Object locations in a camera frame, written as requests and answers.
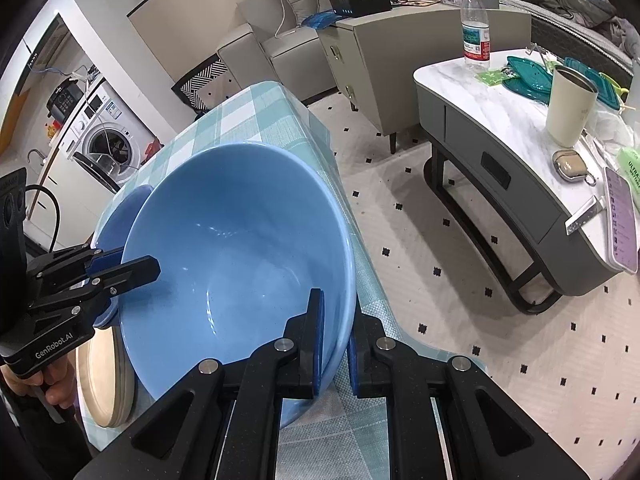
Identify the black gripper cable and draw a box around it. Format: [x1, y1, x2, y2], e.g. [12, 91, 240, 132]
[25, 185, 61, 251]

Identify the beige earbuds case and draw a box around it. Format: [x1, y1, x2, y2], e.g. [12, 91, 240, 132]
[551, 149, 598, 187]

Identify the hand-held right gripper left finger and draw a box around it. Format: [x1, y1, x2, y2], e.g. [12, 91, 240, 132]
[72, 288, 326, 480]

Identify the black pressure cooker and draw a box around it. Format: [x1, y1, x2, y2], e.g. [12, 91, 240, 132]
[46, 80, 86, 126]

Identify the blue flat packet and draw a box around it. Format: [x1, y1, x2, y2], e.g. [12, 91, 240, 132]
[301, 10, 346, 31]

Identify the grey side cabinet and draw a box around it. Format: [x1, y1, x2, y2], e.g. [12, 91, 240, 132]
[317, 7, 533, 153]

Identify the grey sofa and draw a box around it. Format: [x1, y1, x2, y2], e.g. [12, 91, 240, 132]
[216, 0, 401, 96]

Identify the dark clothing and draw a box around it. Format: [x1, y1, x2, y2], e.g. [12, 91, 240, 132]
[0, 390, 93, 480]

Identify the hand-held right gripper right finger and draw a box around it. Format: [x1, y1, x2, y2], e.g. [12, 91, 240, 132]
[347, 310, 591, 480]

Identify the small green packet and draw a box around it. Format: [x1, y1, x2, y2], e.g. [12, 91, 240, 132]
[475, 67, 508, 86]

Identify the beige tumbler cup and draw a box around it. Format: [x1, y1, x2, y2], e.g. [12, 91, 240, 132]
[545, 65, 599, 148]

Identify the patterned chair cushion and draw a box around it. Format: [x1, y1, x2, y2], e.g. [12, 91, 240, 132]
[171, 57, 640, 480]

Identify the white charging cable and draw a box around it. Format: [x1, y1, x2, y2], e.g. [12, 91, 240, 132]
[272, 0, 301, 38]

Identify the clear plastic water bottle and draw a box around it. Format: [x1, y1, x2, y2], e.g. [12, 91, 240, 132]
[459, 0, 492, 72]

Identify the person's left hand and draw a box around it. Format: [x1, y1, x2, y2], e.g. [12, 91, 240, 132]
[0, 352, 78, 411]

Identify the phone in purple case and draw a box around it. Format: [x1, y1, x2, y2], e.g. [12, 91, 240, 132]
[602, 166, 640, 275]

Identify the white washing machine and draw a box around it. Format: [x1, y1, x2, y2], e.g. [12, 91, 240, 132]
[65, 77, 161, 196]

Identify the white phone stand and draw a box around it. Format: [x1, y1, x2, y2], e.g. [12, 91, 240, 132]
[565, 196, 606, 236]

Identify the blue bowl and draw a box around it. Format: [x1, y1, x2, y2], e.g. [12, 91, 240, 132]
[92, 185, 156, 330]
[120, 142, 357, 429]

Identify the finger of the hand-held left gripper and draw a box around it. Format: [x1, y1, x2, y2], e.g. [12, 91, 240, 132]
[30, 255, 162, 311]
[27, 242, 126, 283]

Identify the beige plate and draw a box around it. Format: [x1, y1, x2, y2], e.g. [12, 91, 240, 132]
[75, 327, 133, 428]

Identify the black electronic device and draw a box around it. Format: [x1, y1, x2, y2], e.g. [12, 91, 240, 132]
[328, 0, 393, 18]

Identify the grey marble coffee table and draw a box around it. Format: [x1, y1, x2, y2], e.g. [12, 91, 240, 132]
[412, 49, 640, 316]

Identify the white kitchen counter cabinet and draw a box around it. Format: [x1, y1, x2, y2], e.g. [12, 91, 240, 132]
[22, 145, 118, 251]

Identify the white plastic bag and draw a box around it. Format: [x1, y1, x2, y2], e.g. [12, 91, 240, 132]
[582, 105, 636, 171]

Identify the teal checkered tablecloth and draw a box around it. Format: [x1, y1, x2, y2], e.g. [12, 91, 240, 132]
[80, 80, 488, 480]

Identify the teal plastic lid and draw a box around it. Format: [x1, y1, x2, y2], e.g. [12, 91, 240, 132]
[500, 55, 556, 106]
[562, 57, 631, 111]

